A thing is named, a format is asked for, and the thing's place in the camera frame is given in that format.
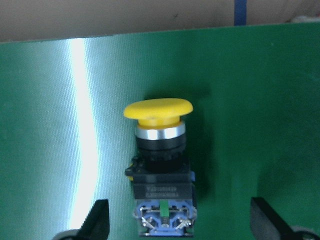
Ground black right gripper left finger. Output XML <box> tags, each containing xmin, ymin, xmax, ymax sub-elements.
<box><xmin>53</xmin><ymin>199</ymin><xmax>110</xmax><ymax>240</ymax></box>

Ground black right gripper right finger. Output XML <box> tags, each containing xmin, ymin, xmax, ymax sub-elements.
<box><xmin>250</xmin><ymin>197</ymin><xmax>316</xmax><ymax>240</ymax></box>

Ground yellow push button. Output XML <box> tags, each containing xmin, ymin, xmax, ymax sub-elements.
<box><xmin>123</xmin><ymin>98</ymin><xmax>198</xmax><ymax>238</ymax></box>

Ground green conveyor belt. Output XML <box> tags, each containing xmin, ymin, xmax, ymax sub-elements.
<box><xmin>0</xmin><ymin>23</ymin><xmax>320</xmax><ymax>240</ymax></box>

